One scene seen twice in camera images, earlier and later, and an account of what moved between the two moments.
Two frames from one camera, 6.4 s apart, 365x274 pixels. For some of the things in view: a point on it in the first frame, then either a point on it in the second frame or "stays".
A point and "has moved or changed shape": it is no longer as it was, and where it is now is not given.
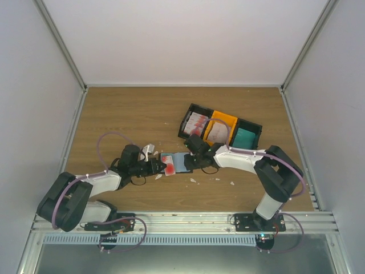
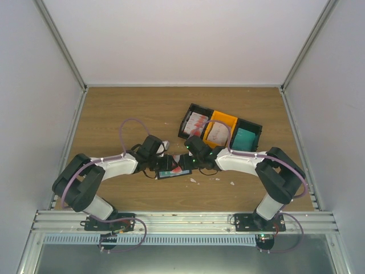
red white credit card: [170, 168] has moved or changed shape
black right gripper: [189, 164] stays
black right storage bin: [246, 125] stays
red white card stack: [195, 124] stays
